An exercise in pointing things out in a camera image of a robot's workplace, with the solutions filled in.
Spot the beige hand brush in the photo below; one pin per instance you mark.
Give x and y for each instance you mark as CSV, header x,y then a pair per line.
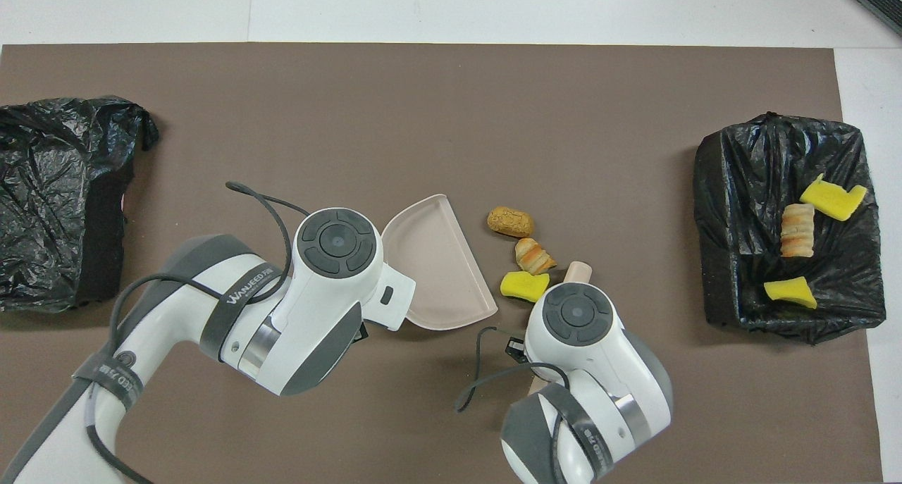
x,y
578,271

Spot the brown crusty bread roll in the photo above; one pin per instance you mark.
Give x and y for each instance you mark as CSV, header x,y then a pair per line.
x,y
510,222

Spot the notched yellow sponge block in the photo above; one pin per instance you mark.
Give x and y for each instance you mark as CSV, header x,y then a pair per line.
x,y
831,199

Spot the thick yellow sponge chunk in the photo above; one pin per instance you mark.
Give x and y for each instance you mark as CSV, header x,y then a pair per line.
x,y
525,287

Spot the black bag-covered bin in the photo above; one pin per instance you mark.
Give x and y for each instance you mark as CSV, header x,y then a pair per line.
x,y
49,202

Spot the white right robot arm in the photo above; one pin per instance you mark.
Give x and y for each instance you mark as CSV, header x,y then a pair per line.
x,y
606,371

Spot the curved yellow sponge piece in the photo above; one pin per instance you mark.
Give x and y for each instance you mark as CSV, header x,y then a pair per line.
x,y
791,292

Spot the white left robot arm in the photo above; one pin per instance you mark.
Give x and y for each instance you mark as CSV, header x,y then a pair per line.
x,y
176,315

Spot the open black bag-lined bin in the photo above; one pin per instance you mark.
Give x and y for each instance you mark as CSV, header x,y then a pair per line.
x,y
747,188

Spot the brown table mat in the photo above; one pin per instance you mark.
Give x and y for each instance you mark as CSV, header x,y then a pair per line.
x,y
423,118

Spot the beige plastic dustpan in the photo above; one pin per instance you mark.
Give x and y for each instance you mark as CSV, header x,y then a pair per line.
x,y
437,272

